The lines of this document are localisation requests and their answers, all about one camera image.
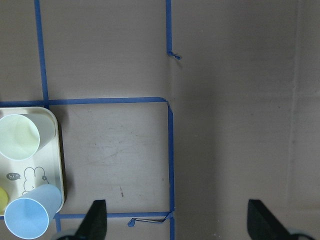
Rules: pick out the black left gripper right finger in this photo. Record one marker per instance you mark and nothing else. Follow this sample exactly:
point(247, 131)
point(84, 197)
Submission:
point(262, 224)

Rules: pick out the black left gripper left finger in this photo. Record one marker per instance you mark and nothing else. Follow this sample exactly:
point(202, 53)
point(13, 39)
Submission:
point(94, 225)

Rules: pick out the light blue plastic cup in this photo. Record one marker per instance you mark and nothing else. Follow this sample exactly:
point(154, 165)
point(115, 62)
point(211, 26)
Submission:
point(29, 216)

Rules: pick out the white plastic cup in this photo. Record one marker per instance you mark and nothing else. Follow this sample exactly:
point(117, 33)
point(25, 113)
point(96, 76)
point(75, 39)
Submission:
point(23, 135)

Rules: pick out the yellow plastic cup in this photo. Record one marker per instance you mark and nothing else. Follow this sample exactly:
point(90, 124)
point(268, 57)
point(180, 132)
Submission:
point(4, 199)

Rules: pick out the cream bunny tray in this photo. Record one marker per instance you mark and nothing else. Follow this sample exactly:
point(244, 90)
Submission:
point(19, 177)

